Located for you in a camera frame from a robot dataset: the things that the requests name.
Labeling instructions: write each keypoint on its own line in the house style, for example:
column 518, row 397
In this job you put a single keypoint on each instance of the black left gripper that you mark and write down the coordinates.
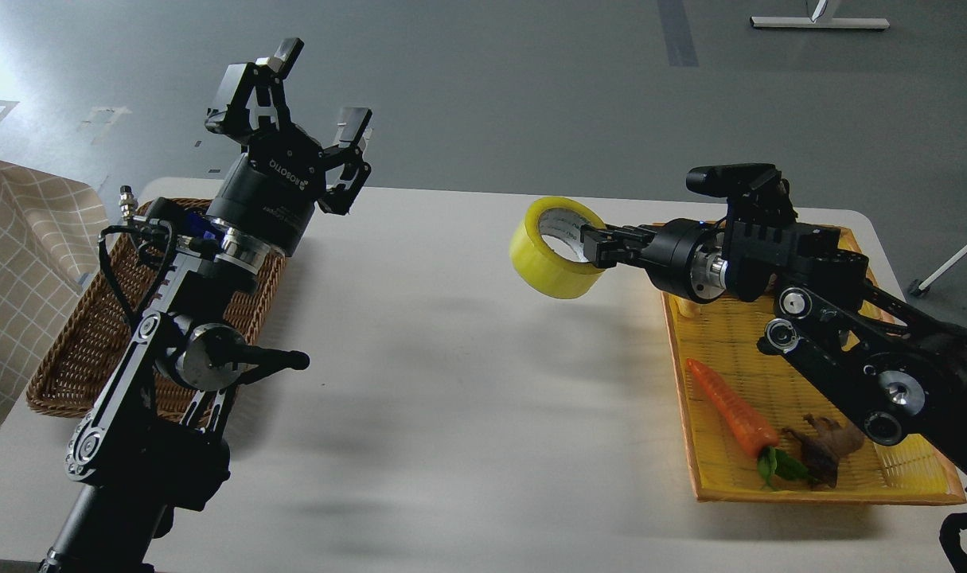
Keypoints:
column 271, row 190

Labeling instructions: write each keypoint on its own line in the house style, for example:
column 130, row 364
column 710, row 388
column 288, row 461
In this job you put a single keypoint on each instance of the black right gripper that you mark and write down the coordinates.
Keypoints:
column 682, row 257

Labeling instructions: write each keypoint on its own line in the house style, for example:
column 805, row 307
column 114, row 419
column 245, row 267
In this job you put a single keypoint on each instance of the yellow tape roll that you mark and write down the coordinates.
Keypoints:
column 546, row 249

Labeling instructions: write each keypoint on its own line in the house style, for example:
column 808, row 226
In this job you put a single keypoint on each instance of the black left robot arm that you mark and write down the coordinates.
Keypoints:
column 153, row 441

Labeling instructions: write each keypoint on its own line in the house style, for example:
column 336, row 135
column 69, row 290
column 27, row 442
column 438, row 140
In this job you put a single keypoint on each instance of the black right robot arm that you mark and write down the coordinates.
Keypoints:
column 891, row 369

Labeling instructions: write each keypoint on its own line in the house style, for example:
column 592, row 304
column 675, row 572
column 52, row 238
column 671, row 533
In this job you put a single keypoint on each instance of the toy croissant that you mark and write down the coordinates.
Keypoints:
column 687, row 308

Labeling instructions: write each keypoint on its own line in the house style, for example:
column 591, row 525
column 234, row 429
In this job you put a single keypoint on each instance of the yellow plastic basket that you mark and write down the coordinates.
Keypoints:
column 723, row 336

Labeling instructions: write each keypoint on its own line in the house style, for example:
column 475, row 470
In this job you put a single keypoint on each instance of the orange toy carrot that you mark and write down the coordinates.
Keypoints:
column 753, row 433

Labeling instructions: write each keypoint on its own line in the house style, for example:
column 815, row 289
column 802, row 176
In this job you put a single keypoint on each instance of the beige checkered cloth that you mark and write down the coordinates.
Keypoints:
column 48, row 231

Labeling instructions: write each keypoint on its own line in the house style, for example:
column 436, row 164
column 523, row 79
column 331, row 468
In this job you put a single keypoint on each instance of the brown toy animal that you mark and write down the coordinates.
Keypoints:
column 821, row 453

